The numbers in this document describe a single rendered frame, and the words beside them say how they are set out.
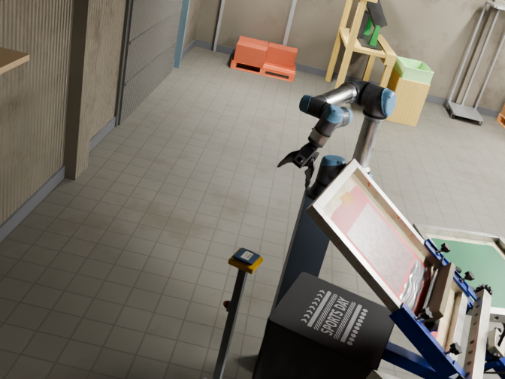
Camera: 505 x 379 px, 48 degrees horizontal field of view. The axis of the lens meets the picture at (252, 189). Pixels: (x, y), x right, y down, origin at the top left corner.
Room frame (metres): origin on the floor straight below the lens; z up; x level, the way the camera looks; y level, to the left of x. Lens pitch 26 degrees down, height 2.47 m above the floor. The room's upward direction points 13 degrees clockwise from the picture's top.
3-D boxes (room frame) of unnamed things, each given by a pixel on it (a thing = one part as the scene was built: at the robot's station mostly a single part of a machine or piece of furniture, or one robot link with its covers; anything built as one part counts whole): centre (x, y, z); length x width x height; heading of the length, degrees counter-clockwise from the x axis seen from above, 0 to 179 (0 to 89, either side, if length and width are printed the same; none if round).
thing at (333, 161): (2.67, -0.37, 1.37); 0.13 x 0.12 x 0.14; 61
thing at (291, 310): (2.05, -0.49, 0.95); 0.48 x 0.44 x 0.01; 71
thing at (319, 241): (2.68, -0.36, 0.60); 0.18 x 0.18 x 1.20; 89
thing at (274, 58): (9.53, 0.29, 0.20); 1.08 x 0.74 x 0.40; 89
